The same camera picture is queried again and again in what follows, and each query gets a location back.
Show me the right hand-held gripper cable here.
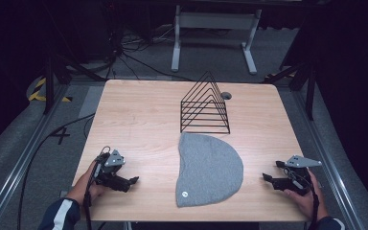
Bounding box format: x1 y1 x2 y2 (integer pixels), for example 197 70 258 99
283 167 321 230

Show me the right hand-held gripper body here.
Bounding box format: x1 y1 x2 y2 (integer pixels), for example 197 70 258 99
280 154 323 196

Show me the person's right hand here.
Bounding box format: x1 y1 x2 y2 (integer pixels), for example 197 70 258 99
283 170 329 222

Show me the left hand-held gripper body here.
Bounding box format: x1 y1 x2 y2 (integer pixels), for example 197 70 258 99
94 149 132 194

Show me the thick black floor cable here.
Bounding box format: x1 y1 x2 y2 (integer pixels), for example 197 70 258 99
16 113 96 230

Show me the black metal stand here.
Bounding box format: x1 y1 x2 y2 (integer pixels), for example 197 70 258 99
42 52 106 115
263 61 317 122

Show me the hand-held gripper cable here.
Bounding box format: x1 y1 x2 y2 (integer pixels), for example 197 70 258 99
82 146 112 230
283 167 321 230

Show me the aluminium floor rail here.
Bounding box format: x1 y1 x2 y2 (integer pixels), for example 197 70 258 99
0 83 70 230
291 90 367 230

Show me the white metal stand frame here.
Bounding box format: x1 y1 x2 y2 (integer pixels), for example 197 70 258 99
171 4 263 76

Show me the bundle of black floor cables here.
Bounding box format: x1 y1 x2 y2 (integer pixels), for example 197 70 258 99
103 27 202 81

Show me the grey knit beanie hat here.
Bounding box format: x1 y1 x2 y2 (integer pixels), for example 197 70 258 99
175 131 244 208

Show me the person's left hand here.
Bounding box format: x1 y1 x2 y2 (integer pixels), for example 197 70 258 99
66 160 110 207

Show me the black wire triangular rack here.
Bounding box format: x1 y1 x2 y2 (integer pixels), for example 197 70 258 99
179 70 231 134

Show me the yellow black floor tape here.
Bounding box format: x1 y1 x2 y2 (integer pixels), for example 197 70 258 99
28 77 74 104

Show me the left hand-held gripper cable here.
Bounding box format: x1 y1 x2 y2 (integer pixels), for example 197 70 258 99
82 146 112 230

